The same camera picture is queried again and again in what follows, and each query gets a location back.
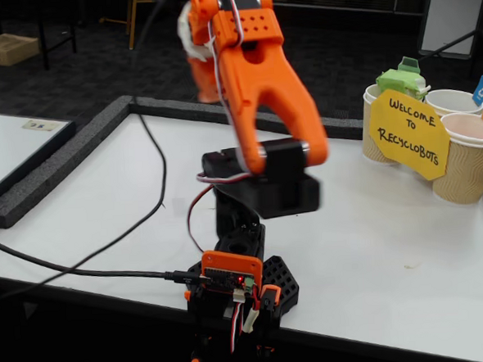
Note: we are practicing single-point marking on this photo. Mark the orange taped gripper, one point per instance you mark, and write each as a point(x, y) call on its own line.
point(205, 78)

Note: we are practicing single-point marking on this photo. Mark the ribbed beige paper cup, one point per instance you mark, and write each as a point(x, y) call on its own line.
point(466, 171)
point(373, 156)
point(450, 100)

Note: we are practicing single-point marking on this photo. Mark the long dark grey foam strip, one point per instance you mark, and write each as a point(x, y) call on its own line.
point(159, 106)

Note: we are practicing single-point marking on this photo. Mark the yellow welcome paper sign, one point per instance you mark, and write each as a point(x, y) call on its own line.
point(411, 138)

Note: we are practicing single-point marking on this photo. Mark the black robot base clamp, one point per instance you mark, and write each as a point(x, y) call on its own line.
point(280, 277)

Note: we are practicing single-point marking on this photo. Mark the controller board orange mount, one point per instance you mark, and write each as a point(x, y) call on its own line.
point(230, 268)

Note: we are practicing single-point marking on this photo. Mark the short dark grey foam strip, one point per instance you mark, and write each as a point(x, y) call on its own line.
point(336, 126)

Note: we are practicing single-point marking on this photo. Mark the orange and black robot arm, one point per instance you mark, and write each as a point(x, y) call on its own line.
point(263, 126)

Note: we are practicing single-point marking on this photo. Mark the green paper rubbish packet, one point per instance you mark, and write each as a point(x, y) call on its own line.
point(403, 83)

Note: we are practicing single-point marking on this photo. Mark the white panel black frame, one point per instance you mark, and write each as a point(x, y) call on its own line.
point(448, 12)

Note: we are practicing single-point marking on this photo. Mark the clear tape patch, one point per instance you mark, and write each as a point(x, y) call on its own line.
point(180, 206)

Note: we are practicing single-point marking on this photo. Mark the gold metal frame chair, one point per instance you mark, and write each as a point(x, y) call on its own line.
point(132, 11)

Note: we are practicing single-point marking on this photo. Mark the white table black edge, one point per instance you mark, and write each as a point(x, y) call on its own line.
point(10, 150)

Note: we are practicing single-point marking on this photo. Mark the black metal stand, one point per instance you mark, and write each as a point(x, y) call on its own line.
point(448, 44)

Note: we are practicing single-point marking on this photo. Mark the small paper label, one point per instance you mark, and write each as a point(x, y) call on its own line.
point(39, 125)

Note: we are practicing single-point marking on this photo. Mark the brown cardboard box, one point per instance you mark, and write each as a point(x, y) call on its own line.
point(6, 49)

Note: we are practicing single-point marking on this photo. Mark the green recycling bin tag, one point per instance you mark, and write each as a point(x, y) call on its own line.
point(408, 65)

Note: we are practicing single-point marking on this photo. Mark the black metal table legs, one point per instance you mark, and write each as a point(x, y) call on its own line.
point(43, 37)

